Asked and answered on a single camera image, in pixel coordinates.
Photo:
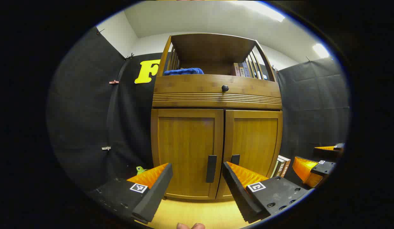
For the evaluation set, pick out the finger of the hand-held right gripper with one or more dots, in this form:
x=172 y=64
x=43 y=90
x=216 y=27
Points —
x=327 y=154
x=324 y=168

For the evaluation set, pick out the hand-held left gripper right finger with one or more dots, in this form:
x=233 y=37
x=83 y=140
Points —
x=240 y=194

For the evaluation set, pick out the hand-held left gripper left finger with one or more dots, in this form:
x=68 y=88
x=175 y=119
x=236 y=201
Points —
x=155 y=194

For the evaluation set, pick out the wooden shoe cabinet door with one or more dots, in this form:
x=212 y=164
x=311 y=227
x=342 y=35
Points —
x=184 y=152
x=254 y=140

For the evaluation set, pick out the wooden double-door shoe cabinet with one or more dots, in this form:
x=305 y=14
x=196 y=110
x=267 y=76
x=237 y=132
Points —
x=213 y=47

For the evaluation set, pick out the wooden cabinet drawer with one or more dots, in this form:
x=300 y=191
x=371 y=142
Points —
x=190 y=84

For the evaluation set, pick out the green frog toy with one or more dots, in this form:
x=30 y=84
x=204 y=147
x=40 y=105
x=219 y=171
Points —
x=140 y=170

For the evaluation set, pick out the pale green standing book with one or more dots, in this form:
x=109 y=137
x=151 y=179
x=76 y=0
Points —
x=275 y=170

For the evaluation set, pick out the grey brown standing book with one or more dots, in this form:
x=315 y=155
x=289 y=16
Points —
x=280 y=167

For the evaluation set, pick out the ceiling light panel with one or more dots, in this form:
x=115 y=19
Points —
x=321 y=51

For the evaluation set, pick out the black round drawer knob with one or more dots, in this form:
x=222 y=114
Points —
x=225 y=88

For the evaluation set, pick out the black backdrop cloth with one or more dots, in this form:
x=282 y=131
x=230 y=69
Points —
x=82 y=111

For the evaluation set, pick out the pink clip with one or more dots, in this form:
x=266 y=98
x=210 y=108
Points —
x=114 y=82

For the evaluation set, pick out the brown spine book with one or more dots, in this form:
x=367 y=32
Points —
x=241 y=70

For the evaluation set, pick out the pink spine book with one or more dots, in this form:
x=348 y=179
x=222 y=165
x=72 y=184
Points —
x=236 y=70

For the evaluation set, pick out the blue towel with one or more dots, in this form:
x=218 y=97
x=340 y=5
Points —
x=184 y=71

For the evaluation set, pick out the long ceiling light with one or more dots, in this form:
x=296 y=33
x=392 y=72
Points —
x=267 y=11

